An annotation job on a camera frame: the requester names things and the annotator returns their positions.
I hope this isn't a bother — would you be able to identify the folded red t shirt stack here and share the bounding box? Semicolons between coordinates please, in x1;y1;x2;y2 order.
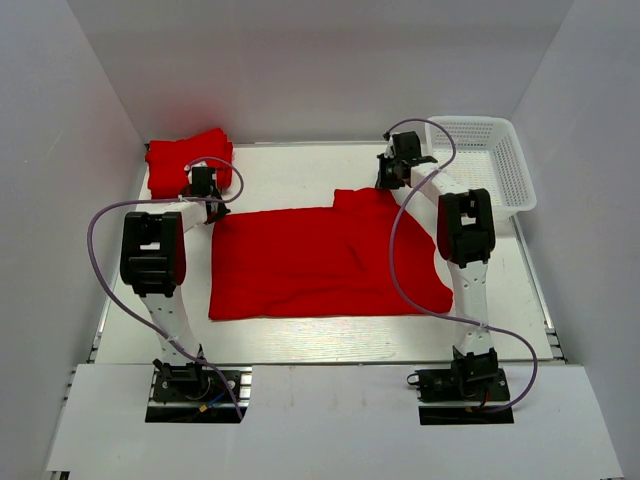
145;128;234;199

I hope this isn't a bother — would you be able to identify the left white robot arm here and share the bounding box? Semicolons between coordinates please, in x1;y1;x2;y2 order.
120;162;229;366

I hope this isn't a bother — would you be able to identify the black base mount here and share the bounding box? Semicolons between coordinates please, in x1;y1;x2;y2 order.
145;360;251;425
407;368;515;427

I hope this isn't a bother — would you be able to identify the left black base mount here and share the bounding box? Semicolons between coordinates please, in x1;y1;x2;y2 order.
145;360;251;425

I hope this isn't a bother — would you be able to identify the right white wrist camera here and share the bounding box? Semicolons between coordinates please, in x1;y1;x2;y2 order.
383;132;396;158

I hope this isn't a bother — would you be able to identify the white plastic basket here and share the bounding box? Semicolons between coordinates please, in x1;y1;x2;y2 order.
425;115;537;220

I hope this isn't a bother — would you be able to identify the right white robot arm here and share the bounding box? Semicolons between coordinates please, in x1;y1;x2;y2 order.
376;132;498;399

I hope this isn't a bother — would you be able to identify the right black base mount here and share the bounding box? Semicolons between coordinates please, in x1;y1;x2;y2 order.
407;368;515;427

